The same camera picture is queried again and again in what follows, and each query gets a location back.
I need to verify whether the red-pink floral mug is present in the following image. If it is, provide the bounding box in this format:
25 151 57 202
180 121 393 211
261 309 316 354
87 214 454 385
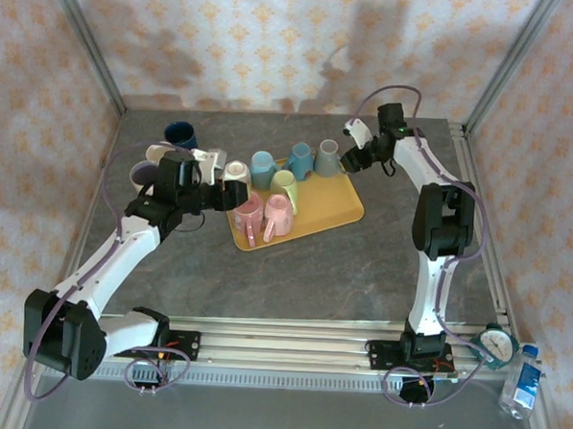
230 191 266 249

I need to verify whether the white mug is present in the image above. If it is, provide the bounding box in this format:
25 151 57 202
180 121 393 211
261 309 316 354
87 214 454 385
220 159 251 187

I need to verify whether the pale grey mug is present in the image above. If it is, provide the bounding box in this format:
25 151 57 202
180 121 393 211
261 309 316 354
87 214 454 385
314 137 347 179

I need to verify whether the light pink cream mug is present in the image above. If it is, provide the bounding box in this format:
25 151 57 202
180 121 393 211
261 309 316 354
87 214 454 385
144 142 176 169

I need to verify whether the light blue mug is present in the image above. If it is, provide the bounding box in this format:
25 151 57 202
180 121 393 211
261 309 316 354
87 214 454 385
248 149 281 192

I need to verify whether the lavender purple mug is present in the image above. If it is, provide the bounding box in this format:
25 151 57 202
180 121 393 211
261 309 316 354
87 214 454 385
128 160 159 197

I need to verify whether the navy blue mug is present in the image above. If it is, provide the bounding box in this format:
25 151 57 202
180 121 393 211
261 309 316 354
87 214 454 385
162 120 200 152

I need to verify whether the yellow plastic tray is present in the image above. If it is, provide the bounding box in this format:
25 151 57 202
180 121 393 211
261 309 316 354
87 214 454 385
215 151 370 259

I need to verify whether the yellow-green mug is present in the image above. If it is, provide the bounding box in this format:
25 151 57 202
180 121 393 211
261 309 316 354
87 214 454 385
268 169 302 215

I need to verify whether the blue mug with red print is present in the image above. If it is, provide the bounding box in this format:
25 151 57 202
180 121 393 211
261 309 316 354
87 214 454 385
281 140 316 182

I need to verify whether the green round dial clock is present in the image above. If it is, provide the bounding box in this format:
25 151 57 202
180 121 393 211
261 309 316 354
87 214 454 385
465 321 522 372

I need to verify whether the small green circuit board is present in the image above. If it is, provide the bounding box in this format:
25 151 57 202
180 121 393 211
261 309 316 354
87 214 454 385
431 369 461 386

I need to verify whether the clear plastic water bottle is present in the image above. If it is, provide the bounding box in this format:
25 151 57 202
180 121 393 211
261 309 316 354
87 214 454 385
498 343 545 421

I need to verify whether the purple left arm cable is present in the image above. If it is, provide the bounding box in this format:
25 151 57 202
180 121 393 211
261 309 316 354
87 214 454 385
20 136 203 410

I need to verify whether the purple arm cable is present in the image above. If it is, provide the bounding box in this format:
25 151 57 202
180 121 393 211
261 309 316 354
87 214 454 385
20 136 203 410
334 82 512 413

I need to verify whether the aluminium side rail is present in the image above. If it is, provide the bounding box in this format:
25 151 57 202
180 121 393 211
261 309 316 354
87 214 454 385
53 106 128 322
436 120 536 344

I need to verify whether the aluminium upright frame post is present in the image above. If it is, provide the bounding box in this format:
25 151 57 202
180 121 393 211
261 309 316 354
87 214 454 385
463 0 563 141
35 0 133 116

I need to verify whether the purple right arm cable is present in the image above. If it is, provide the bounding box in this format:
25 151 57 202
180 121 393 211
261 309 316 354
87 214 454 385
334 82 512 413

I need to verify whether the aluminium mounting rail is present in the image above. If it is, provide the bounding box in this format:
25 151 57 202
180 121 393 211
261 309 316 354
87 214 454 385
22 304 521 384

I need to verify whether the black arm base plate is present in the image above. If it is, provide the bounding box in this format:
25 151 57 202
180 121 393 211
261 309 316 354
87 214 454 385
113 326 202 364
364 338 457 377

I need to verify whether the grey slotted cable duct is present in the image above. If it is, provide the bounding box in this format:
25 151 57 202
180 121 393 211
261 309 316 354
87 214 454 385
41 360 500 400

